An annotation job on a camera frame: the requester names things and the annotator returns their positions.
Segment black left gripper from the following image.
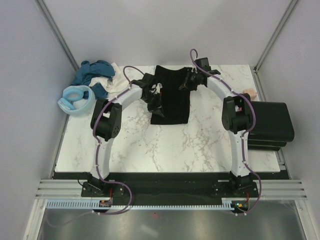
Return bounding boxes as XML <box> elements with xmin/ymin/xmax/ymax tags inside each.
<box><xmin>141</xmin><ymin>92</ymin><xmax>165</xmax><ymax>118</ymax></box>

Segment black t shirt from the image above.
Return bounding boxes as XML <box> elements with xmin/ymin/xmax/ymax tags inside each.
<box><xmin>150</xmin><ymin>65</ymin><xmax>192</xmax><ymax>125</ymax></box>

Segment blue t shirt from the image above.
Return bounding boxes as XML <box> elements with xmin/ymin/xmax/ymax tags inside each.
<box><xmin>71</xmin><ymin>60</ymin><xmax>115</xmax><ymax>99</ymax></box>

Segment black and pink drawer box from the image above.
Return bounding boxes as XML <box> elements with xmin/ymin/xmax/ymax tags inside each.
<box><xmin>248</xmin><ymin>101</ymin><xmax>295</xmax><ymax>152</ymax></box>

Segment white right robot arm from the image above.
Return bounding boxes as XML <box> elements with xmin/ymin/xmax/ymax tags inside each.
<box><xmin>179</xmin><ymin>69</ymin><xmax>256</xmax><ymax>178</ymax></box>

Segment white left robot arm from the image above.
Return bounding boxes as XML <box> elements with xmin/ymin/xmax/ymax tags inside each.
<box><xmin>90</xmin><ymin>80</ymin><xmax>165</xmax><ymax>179</ymax></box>

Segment white t shirt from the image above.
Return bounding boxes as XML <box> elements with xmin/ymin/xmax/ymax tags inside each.
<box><xmin>89</xmin><ymin>62</ymin><xmax>129</xmax><ymax>94</ymax></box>

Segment pink foam cube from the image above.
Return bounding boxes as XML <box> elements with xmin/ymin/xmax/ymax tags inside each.
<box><xmin>242</xmin><ymin>88</ymin><xmax>258</xmax><ymax>100</ymax></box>

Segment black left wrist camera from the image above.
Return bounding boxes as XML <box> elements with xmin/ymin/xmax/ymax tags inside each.
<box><xmin>140</xmin><ymin>73</ymin><xmax>158</xmax><ymax>89</ymax></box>

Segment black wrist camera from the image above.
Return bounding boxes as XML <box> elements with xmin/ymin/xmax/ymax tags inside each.
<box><xmin>140</xmin><ymin>73</ymin><xmax>158</xmax><ymax>89</ymax></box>
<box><xmin>195</xmin><ymin>57</ymin><xmax>221</xmax><ymax>75</ymax></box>

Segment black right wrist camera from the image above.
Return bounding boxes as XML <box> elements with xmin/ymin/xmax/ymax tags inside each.
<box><xmin>195</xmin><ymin>57</ymin><xmax>221</xmax><ymax>75</ymax></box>

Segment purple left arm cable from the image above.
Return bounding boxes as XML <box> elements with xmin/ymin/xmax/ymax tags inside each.
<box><xmin>46</xmin><ymin>65</ymin><xmax>133</xmax><ymax>227</ymax></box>

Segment light blue ring toy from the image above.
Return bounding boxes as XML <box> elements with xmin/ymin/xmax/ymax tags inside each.
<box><xmin>57</xmin><ymin>85</ymin><xmax>96</xmax><ymax>116</ymax></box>

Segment white slotted cable duct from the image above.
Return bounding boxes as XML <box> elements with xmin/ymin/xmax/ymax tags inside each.
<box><xmin>46</xmin><ymin>199</ymin><xmax>248</xmax><ymax>210</ymax></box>

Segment aluminium frame rail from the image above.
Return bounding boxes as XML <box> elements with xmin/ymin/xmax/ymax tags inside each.
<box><xmin>35</xmin><ymin>179</ymin><xmax>307</xmax><ymax>200</ymax></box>

